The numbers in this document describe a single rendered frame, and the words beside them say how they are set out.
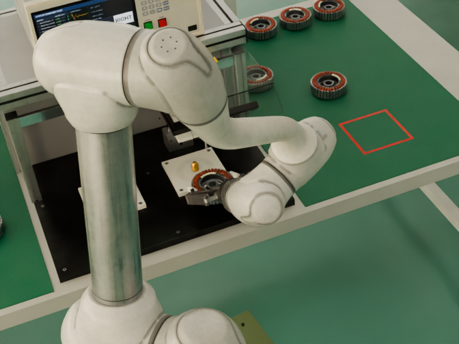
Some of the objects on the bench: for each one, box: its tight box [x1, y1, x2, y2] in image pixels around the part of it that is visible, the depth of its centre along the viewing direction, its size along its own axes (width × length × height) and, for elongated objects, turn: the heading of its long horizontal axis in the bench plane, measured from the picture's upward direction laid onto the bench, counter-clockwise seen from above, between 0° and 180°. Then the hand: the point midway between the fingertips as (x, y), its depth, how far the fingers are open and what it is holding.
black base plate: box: [32, 125, 295, 283], centre depth 236 cm, size 47×64×2 cm
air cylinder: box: [162, 127, 194, 152], centre depth 246 cm, size 5×8×6 cm
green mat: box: [242, 0, 459, 207], centre depth 267 cm, size 94×61×1 cm, turn 27°
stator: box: [310, 71, 347, 99], centre depth 264 cm, size 11×11×4 cm
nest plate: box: [162, 147, 226, 197], centre depth 237 cm, size 15×15×1 cm
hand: (212, 184), depth 221 cm, fingers closed on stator, 11 cm apart
